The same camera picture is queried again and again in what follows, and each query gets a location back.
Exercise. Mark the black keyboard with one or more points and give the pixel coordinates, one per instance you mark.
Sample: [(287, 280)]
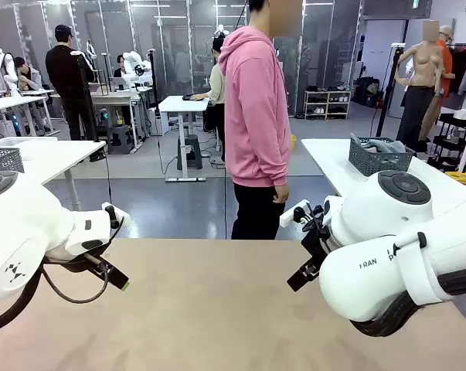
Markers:
[(192, 97)]

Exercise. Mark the long white workbench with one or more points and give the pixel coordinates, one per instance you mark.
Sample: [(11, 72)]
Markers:
[(12, 101)]

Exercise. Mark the person in black with cap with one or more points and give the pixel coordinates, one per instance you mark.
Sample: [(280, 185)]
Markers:
[(66, 73)]

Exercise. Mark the mannequin with orange shirt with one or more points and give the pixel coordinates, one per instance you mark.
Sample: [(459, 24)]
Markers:
[(447, 58)]

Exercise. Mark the person in beige top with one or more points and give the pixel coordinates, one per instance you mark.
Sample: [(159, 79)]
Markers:
[(218, 85)]

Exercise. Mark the white standing desk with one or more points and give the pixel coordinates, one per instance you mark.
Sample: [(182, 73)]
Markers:
[(182, 104)]

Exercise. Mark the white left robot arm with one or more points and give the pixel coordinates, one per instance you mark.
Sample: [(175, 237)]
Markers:
[(24, 216)]

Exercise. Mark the black shelf rack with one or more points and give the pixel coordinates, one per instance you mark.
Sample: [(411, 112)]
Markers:
[(449, 143)]

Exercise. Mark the white side table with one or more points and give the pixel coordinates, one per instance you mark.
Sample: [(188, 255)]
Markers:
[(325, 154), (55, 154)]

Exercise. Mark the grey step stool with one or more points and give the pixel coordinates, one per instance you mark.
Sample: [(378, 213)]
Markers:
[(120, 139)]

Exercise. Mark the yellow crate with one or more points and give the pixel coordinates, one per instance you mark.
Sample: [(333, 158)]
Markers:
[(464, 177)]

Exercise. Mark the bare torso mannequin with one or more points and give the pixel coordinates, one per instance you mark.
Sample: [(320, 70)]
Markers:
[(422, 65)]

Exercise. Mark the black camera tripod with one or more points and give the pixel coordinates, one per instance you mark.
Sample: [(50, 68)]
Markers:
[(86, 100)]

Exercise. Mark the seated person in grey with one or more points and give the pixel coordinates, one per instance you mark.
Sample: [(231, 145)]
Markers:
[(29, 77)]

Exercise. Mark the black pole stand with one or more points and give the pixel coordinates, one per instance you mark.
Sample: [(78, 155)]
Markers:
[(153, 77)]

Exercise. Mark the person's right hand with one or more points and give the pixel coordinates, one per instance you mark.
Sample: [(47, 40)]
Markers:
[(282, 194)]

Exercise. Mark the black bags pile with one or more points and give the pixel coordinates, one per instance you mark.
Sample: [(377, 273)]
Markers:
[(366, 90)]

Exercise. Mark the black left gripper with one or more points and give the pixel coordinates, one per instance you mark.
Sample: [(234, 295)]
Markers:
[(105, 255)]

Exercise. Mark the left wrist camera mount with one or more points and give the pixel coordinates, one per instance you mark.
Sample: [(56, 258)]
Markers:
[(120, 217)]

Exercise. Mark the black stand with white head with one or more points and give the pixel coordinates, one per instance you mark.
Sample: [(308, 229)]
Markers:
[(387, 89)]

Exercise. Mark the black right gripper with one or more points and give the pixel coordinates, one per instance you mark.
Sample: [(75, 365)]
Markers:
[(315, 247)]

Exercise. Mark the white shallow tray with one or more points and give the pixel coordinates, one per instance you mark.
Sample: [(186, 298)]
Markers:
[(8, 142)]

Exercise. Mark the grey perforated basket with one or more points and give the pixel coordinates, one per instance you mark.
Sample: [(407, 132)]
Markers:
[(371, 162), (4, 160)]

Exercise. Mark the seated person behind laptop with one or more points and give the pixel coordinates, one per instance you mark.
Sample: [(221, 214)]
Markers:
[(120, 71)]

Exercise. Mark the black step stool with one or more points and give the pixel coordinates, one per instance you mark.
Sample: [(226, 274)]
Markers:
[(190, 152)]

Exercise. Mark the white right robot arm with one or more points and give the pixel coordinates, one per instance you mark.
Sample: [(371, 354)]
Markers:
[(371, 216)]

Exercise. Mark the white lab desk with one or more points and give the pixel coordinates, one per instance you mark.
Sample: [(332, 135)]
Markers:
[(113, 96)]

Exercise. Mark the clothes rack with garments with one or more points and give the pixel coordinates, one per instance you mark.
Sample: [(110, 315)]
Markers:
[(462, 69)]

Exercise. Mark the person in pink hoodie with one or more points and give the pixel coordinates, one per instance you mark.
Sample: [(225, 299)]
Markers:
[(256, 116)]

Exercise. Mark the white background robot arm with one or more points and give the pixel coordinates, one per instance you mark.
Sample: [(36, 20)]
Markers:
[(130, 62), (9, 69)]

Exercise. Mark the white shoe rack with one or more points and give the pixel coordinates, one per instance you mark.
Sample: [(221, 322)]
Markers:
[(327, 102)]

